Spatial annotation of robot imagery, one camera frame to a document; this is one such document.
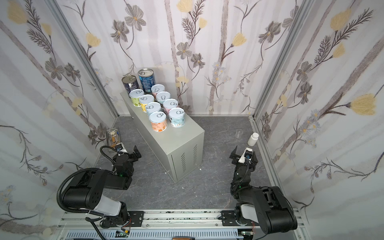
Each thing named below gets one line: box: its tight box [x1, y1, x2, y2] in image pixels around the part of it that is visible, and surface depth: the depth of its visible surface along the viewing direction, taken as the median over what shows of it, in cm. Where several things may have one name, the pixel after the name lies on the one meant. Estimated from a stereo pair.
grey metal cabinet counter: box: [120, 91, 205, 183], surface depth 69 cm
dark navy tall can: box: [121, 75, 140, 95], surface depth 77 cm
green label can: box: [129, 89, 145, 108], surface depth 77 cm
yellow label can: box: [139, 94, 155, 113], surface depth 75 cm
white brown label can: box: [156, 91, 171, 104], surface depth 76 cm
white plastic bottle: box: [247, 132, 259, 147], surface depth 100 cm
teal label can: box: [146, 102, 161, 116], surface depth 70 cm
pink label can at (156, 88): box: [151, 84, 165, 99], surface depth 80 cm
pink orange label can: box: [163, 98, 178, 115], surface depth 72 cm
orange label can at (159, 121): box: [149, 111, 168, 133], surface depth 66 cm
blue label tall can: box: [137, 68, 156, 93], surface depth 81 cm
